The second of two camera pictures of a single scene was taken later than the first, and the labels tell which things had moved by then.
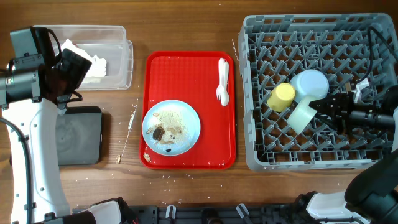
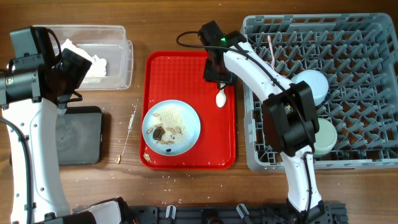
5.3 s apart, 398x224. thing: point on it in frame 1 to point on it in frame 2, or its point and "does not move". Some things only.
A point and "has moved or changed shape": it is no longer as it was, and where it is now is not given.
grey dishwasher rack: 357,51 does not move
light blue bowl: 310,83 does not move
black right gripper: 343,109 to 219,76
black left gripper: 77,66 does not move
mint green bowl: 303,116 has moved or changed shape
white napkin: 97,68 does not move
